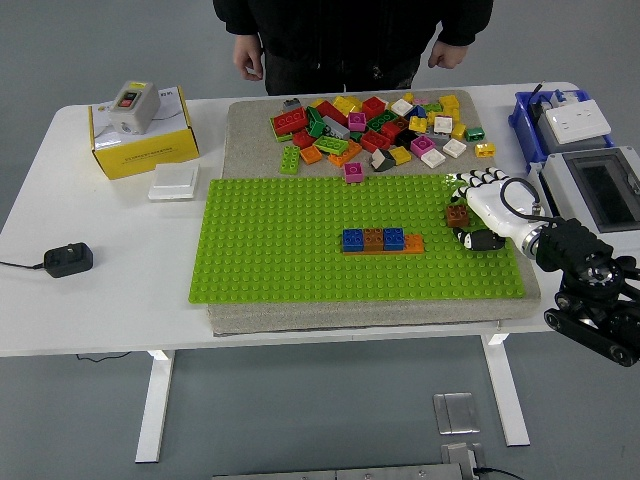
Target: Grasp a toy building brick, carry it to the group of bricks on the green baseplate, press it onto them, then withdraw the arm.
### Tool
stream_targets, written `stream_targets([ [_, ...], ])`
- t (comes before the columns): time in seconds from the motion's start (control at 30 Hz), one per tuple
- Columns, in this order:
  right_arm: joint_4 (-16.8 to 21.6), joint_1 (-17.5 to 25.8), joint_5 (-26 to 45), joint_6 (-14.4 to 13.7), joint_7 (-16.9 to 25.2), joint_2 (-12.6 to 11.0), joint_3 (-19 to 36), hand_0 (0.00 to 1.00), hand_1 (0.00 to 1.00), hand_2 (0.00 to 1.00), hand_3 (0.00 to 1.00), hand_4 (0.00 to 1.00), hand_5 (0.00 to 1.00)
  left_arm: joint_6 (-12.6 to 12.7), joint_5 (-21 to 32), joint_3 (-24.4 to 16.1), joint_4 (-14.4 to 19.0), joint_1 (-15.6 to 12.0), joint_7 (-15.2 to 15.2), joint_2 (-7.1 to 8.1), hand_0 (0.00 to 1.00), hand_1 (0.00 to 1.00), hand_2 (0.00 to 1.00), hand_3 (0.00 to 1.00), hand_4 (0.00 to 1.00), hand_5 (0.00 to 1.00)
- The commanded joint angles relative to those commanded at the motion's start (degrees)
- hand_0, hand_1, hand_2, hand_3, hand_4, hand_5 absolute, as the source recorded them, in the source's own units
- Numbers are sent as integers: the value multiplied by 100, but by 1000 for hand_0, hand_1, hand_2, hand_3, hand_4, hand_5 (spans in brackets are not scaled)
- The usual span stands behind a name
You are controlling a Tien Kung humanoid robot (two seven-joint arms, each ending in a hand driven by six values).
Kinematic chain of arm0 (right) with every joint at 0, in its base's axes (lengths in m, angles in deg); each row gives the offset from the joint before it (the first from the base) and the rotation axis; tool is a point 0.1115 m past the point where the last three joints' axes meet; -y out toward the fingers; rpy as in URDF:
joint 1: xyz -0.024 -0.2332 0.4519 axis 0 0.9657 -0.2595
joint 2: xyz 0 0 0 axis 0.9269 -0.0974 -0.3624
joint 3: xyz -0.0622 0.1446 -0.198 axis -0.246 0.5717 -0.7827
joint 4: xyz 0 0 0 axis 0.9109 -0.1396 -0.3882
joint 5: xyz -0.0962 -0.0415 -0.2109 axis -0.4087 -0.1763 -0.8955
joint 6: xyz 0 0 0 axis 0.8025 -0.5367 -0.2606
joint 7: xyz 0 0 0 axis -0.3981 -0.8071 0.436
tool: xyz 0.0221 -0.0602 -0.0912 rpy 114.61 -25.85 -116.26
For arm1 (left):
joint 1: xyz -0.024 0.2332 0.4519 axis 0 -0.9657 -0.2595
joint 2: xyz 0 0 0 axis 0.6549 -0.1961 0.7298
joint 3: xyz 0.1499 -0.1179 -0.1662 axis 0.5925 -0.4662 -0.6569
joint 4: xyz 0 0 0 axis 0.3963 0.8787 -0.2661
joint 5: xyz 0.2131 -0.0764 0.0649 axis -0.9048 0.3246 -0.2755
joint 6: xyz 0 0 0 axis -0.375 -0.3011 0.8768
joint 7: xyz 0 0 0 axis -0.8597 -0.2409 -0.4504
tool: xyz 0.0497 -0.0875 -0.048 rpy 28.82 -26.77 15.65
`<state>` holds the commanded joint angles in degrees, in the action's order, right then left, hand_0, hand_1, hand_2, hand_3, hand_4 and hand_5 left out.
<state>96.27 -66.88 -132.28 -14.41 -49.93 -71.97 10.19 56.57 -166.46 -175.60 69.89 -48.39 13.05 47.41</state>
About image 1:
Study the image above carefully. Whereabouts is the person's left hand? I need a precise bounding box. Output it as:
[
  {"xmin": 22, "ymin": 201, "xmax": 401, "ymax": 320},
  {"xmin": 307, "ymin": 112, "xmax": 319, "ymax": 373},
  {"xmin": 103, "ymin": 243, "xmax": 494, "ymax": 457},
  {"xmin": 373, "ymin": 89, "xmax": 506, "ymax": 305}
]
[{"xmin": 427, "ymin": 40, "xmax": 469, "ymax": 70}]

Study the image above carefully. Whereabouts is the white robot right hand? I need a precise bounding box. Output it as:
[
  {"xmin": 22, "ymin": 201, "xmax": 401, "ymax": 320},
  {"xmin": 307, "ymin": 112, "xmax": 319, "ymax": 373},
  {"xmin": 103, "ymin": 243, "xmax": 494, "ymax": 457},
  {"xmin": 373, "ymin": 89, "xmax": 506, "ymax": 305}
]
[{"xmin": 446, "ymin": 168, "xmax": 544, "ymax": 252}]

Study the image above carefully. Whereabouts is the person's right hand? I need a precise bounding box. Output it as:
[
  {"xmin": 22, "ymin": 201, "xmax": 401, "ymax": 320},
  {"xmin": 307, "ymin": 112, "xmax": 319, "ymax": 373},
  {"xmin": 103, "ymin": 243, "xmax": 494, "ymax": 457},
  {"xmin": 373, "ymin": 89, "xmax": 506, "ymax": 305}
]
[{"xmin": 232, "ymin": 37, "xmax": 265, "ymax": 82}]

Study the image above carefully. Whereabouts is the large red toy brick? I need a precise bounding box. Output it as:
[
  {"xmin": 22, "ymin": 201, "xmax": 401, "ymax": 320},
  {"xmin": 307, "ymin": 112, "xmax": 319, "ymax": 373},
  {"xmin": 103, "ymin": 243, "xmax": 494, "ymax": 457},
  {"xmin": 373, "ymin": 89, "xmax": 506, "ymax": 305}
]
[{"xmin": 270, "ymin": 107, "xmax": 309, "ymax": 136}]

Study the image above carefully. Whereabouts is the dark green toy brick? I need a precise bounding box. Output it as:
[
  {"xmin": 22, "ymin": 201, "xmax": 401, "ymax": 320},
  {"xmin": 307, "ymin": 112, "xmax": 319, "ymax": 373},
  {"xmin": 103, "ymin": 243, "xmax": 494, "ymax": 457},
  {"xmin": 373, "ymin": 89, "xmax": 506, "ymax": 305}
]
[{"xmin": 305, "ymin": 105, "xmax": 326, "ymax": 139}]

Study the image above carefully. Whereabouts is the long lime green brick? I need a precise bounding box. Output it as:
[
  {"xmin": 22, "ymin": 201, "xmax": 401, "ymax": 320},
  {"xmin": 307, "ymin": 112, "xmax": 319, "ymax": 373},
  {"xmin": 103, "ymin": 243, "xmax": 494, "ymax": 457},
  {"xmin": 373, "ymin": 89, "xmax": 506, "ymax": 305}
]
[
  {"xmin": 279, "ymin": 145, "xmax": 302, "ymax": 176},
  {"xmin": 313, "ymin": 135, "xmax": 350, "ymax": 155}
]

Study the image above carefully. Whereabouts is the long grey toy brick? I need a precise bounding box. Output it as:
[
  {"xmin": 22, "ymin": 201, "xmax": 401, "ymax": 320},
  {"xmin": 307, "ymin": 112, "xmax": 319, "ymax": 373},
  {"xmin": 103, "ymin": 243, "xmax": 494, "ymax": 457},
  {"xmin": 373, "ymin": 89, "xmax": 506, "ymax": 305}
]
[{"xmin": 322, "ymin": 115, "xmax": 351, "ymax": 140}]

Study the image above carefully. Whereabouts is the grey sloped toy brick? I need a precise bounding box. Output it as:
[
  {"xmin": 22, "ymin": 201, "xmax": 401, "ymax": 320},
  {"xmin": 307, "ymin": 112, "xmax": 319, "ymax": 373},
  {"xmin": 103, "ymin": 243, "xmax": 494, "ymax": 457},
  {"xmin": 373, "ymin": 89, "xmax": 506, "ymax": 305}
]
[{"xmin": 368, "ymin": 149, "xmax": 396, "ymax": 174}]

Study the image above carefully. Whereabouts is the green studded baseplate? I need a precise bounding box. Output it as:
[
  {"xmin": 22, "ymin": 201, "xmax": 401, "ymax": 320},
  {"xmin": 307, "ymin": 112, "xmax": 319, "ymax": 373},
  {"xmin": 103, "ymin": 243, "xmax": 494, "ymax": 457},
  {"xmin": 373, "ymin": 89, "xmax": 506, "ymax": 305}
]
[{"xmin": 187, "ymin": 173, "xmax": 526, "ymax": 305}]

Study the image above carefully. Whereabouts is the blue plastic bin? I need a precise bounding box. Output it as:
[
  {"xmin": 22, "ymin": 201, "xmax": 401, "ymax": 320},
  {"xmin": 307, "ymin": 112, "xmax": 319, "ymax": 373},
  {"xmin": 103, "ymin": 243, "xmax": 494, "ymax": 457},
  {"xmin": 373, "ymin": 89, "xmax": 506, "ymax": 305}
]
[{"xmin": 508, "ymin": 89, "xmax": 617, "ymax": 166}]

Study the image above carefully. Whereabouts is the grey metal device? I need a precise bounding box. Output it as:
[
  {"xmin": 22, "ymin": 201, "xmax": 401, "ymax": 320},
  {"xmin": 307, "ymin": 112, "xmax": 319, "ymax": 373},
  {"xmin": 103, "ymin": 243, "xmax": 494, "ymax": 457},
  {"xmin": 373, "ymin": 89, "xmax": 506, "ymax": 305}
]
[{"xmin": 528, "ymin": 101, "xmax": 557, "ymax": 154}]

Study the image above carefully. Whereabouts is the person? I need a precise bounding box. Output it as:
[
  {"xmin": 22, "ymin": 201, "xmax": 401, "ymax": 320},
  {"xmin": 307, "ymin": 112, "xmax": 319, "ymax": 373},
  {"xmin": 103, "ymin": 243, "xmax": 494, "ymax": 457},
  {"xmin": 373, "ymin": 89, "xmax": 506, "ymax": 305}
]
[{"xmin": 212, "ymin": 0, "xmax": 495, "ymax": 96}]

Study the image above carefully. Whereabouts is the yellow cardboard box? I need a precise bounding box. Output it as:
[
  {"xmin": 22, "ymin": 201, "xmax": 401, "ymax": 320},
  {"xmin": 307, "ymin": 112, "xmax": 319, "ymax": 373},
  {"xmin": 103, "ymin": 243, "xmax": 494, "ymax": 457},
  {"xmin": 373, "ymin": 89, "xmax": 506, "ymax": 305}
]
[{"xmin": 88, "ymin": 84, "xmax": 201, "ymax": 181}]

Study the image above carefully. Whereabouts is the white table leg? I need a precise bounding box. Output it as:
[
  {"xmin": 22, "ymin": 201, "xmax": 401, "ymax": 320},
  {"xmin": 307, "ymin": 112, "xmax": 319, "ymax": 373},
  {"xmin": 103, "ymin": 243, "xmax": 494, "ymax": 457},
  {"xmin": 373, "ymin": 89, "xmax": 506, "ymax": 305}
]
[
  {"xmin": 134, "ymin": 349, "xmax": 176, "ymax": 464},
  {"xmin": 480, "ymin": 333, "xmax": 531, "ymax": 448}
]

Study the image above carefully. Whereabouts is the grey-brown mat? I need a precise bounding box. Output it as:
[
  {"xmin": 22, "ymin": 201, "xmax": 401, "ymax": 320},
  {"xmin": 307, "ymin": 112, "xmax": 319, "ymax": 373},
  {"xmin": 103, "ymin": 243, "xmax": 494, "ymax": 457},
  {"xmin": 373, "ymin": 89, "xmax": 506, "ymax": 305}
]
[{"xmin": 208, "ymin": 89, "xmax": 543, "ymax": 337}]

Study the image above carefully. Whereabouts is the large metal floor plate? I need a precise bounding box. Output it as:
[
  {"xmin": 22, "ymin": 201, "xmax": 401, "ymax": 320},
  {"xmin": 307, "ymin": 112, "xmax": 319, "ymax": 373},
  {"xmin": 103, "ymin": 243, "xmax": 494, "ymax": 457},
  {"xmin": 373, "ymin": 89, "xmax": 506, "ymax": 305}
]
[{"xmin": 432, "ymin": 392, "xmax": 481, "ymax": 435}]

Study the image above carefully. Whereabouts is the black power adapter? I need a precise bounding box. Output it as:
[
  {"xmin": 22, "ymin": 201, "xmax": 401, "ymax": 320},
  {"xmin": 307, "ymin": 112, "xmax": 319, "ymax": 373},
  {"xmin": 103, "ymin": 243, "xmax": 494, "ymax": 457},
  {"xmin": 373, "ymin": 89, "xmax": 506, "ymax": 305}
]
[{"xmin": 43, "ymin": 242, "xmax": 95, "ymax": 280}]

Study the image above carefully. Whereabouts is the grey metal bar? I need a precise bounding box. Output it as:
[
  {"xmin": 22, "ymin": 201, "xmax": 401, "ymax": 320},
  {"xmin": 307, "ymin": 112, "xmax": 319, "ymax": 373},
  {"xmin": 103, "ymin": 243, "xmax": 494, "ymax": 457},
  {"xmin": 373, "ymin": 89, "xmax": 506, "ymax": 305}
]
[{"xmin": 212, "ymin": 462, "xmax": 466, "ymax": 480}]

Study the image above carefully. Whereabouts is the grey enclosure with window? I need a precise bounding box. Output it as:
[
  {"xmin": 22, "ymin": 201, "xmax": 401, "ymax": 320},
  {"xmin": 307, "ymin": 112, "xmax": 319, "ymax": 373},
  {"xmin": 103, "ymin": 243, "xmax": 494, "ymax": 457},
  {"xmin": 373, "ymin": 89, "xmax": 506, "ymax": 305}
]
[{"xmin": 527, "ymin": 145, "xmax": 640, "ymax": 254}]

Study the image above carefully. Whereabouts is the white wall socket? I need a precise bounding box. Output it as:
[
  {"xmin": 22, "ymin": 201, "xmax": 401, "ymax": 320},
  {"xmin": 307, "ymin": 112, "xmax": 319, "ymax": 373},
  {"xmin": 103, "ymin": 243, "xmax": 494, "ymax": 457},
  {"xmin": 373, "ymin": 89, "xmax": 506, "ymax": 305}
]
[{"xmin": 544, "ymin": 99, "xmax": 613, "ymax": 146}]

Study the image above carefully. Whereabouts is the grey push-button switch box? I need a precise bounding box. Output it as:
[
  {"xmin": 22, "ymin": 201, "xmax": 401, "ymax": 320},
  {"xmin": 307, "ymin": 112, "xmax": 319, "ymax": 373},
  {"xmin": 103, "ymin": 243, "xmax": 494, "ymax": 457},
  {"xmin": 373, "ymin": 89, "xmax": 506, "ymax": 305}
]
[{"xmin": 107, "ymin": 80, "xmax": 162, "ymax": 136}]

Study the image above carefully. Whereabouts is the white wall switch plate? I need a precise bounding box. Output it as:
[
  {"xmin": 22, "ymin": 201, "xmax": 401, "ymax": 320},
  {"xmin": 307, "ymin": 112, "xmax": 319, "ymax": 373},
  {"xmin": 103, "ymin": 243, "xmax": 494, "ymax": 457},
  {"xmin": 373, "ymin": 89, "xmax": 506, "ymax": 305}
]
[{"xmin": 147, "ymin": 163, "xmax": 200, "ymax": 203}]

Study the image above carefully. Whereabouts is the grey metal bracket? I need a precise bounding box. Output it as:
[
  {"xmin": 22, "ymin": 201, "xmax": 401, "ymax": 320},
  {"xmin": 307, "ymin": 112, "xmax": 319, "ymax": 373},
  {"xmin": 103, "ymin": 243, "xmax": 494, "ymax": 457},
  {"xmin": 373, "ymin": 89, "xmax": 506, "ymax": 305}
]
[{"xmin": 439, "ymin": 442, "xmax": 485, "ymax": 480}]

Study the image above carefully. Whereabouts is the black floor cable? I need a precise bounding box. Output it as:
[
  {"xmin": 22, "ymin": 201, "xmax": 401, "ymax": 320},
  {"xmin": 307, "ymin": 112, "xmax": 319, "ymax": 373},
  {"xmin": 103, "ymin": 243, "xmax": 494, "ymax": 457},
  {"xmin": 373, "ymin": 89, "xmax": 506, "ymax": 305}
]
[{"xmin": 474, "ymin": 466, "xmax": 526, "ymax": 480}]

